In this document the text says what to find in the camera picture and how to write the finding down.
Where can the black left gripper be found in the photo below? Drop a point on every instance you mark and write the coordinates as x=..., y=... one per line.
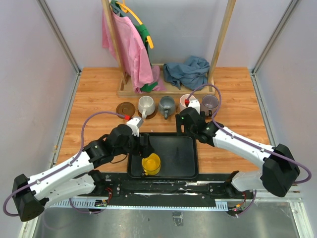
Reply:
x=144, y=150

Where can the black plastic tray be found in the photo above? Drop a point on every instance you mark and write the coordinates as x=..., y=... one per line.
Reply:
x=178, y=154

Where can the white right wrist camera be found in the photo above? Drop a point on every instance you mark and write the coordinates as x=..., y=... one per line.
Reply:
x=195, y=104

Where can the white speckled mug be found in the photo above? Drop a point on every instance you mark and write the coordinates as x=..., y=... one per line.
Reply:
x=146, y=106

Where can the purple glass mug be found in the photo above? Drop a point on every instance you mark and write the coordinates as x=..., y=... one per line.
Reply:
x=209, y=102

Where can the green garment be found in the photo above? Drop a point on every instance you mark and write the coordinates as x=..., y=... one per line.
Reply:
x=146, y=37

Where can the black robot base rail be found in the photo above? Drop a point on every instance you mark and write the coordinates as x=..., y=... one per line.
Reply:
x=120, y=189

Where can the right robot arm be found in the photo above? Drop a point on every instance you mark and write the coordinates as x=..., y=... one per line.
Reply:
x=277, y=168

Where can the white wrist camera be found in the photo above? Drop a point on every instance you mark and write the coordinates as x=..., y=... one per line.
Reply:
x=135, y=123
x=195, y=104

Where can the yellow mug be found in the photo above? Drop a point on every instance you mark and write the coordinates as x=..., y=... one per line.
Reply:
x=151, y=165

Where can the pink mug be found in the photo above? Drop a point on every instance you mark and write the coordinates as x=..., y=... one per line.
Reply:
x=182, y=105

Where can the wooden clothes rack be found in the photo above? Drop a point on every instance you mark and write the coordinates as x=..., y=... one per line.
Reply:
x=125, y=86

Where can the blue crumpled cloth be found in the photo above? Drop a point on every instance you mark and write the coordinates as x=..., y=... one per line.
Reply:
x=190, y=74

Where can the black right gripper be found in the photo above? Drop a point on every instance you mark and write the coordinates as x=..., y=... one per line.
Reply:
x=180, y=122

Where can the pink shirt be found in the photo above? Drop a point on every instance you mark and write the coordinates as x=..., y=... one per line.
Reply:
x=131, y=49

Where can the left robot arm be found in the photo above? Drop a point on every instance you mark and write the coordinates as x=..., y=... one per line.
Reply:
x=78, y=175

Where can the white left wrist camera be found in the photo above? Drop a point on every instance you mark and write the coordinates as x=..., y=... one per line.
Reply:
x=135, y=123

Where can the grey mug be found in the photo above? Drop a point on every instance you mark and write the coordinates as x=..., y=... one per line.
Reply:
x=167, y=106

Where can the yellow clothes hanger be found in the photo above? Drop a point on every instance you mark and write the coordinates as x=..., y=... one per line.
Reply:
x=127, y=9

